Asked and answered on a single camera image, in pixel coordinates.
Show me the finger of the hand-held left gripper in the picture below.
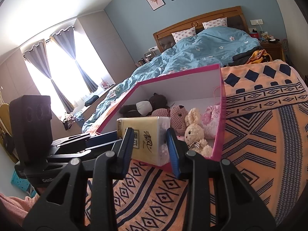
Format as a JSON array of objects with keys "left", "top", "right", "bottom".
[
  {"left": 47, "top": 142, "right": 121, "bottom": 164},
  {"left": 52, "top": 130, "right": 119, "bottom": 148}
]

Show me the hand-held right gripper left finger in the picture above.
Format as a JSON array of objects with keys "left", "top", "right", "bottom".
[{"left": 23, "top": 127, "right": 135, "bottom": 231}]

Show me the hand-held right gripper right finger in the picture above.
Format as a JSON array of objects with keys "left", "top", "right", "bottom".
[{"left": 166, "top": 128, "right": 277, "bottom": 231}]

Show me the yellow tissue pack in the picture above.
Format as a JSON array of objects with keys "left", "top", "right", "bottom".
[{"left": 117, "top": 116, "right": 172, "bottom": 167}]

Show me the cream rabbit plush toy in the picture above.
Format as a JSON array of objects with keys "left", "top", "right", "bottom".
[{"left": 184, "top": 107, "right": 213, "bottom": 157}]

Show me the pink knitted plush bear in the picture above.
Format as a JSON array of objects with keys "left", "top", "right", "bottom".
[{"left": 151, "top": 105, "right": 189, "bottom": 135}]

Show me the grey raccoon plush toy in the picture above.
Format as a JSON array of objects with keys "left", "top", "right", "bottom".
[{"left": 120, "top": 93, "right": 169, "bottom": 118}]

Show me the pink floral pouch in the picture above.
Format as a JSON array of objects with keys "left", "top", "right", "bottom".
[{"left": 201, "top": 85, "right": 222, "bottom": 139}]

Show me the pink cardboard box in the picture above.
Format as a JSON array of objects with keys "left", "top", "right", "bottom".
[{"left": 96, "top": 64, "right": 227, "bottom": 174}]

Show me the person's left forearm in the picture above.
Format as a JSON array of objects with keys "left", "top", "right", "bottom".
[{"left": 0, "top": 192, "right": 39, "bottom": 227}]

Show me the yellow garment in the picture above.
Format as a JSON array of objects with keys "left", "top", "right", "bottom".
[{"left": 0, "top": 102, "right": 13, "bottom": 137}]

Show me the dark blue cushion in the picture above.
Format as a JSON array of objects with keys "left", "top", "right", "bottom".
[{"left": 84, "top": 95, "right": 100, "bottom": 106}]

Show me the teal plastic basket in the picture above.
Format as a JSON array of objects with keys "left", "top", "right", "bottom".
[{"left": 11, "top": 170, "right": 33, "bottom": 195}]

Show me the grey blue curtain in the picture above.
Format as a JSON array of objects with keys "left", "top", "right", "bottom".
[
  {"left": 23, "top": 41, "right": 73, "bottom": 113},
  {"left": 49, "top": 26, "right": 99, "bottom": 92}
]

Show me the orange patterned blanket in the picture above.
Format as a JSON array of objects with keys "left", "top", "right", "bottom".
[{"left": 82, "top": 60, "right": 308, "bottom": 231}]

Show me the bedside table with bottles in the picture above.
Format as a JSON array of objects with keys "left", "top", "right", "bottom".
[{"left": 136, "top": 50, "right": 157, "bottom": 66}]

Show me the blue floral duvet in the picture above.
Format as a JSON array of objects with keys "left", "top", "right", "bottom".
[{"left": 82, "top": 26, "right": 261, "bottom": 131}]

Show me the dark grey blanket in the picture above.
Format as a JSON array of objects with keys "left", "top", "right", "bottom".
[{"left": 232, "top": 44, "right": 264, "bottom": 62}]

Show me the white spotted pillow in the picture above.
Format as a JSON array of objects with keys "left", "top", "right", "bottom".
[
  {"left": 202, "top": 17, "right": 228, "bottom": 29},
  {"left": 171, "top": 27, "right": 196, "bottom": 43}
]

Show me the yellow orange plush toy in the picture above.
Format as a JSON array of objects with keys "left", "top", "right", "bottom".
[{"left": 245, "top": 49, "right": 273, "bottom": 64}]

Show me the dark wooden nightstand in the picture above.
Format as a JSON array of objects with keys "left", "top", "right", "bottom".
[{"left": 259, "top": 40, "right": 285, "bottom": 62}]

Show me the wooden bed headboard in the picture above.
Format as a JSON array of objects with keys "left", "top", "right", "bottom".
[{"left": 153, "top": 6, "right": 249, "bottom": 53}]

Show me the framed pink flower picture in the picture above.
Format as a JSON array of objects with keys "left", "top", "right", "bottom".
[{"left": 144, "top": 0, "right": 165, "bottom": 11}]

